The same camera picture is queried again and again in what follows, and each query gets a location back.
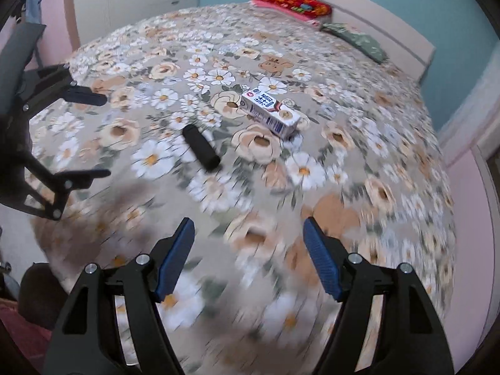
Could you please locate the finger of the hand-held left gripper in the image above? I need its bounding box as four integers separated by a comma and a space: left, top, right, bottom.
23, 164, 112, 221
21, 62, 108, 113

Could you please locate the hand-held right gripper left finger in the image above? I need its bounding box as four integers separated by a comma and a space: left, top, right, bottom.
42, 217, 196, 375

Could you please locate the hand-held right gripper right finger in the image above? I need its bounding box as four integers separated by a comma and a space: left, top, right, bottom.
302, 217, 456, 375

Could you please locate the black cylinder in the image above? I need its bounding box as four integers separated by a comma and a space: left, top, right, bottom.
182, 124, 221, 172

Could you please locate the white milk carton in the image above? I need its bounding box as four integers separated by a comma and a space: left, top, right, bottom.
240, 88, 301, 140

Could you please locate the floral bedsheet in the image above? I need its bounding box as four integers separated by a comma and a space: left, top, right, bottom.
29, 2, 458, 375

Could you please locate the hanging blue clothing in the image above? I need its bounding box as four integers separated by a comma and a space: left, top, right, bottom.
23, 0, 43, 24

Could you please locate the dark brown round object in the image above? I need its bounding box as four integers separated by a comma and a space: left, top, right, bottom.
17, 263, 69, 331

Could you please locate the dark red cloth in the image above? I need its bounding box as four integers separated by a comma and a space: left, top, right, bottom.
0, 301, 51, 375

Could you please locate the pink pillow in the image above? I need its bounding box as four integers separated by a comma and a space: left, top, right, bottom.
250, 0, 325, 31

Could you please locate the green patterned pillow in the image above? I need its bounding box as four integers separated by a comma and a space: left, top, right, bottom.
322, 22, 389, 64

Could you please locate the red patterned pillow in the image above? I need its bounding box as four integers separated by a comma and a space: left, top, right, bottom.
250, 0, 333, 22

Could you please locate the pale bed headboard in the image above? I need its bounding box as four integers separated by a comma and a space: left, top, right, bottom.
260, 0, 436, 83

